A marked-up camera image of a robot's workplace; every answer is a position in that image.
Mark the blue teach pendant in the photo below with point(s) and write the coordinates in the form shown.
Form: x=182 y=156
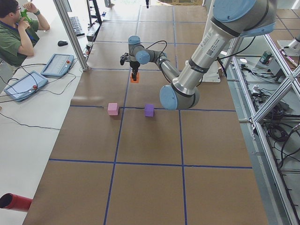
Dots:
x=26 y=86
x=58 y=65

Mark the purple foam cube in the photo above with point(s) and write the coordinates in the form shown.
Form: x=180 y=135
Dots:
x=149 y=110

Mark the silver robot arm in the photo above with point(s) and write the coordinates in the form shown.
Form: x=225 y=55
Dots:
x=230 y=19

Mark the pink foam cube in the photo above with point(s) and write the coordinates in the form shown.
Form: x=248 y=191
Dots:
x=113 y=109

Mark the black computer mouse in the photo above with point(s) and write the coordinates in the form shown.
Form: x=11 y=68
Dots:
x=62 y=43

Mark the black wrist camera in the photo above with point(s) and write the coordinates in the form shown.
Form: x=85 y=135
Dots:
x=124 y=58

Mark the black keyboard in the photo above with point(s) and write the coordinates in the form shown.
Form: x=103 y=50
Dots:
x=76 y=25

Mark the far blue teach pendant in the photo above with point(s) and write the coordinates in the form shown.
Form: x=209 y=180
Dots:
x=58 y=65

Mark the aluminium frame rack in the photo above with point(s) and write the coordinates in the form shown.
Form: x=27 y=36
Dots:
x=266 y=74

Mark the aluminium frame post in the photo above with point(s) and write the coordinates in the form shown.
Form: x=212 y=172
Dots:
x=61 y=9

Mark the orange foam cube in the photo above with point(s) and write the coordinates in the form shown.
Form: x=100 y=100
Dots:
x=138 y=78

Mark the brown paper table cover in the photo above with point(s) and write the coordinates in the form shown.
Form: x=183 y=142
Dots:
x=188 y=167

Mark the near blue teach pendant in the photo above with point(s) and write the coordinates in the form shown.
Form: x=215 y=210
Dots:
x=26 y=86

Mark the man in green shirt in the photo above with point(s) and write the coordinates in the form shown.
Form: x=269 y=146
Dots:
x=18 y=36

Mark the red tube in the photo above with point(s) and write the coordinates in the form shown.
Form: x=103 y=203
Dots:
x=15 y=202

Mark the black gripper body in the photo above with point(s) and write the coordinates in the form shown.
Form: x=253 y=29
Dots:
x=134 y=65

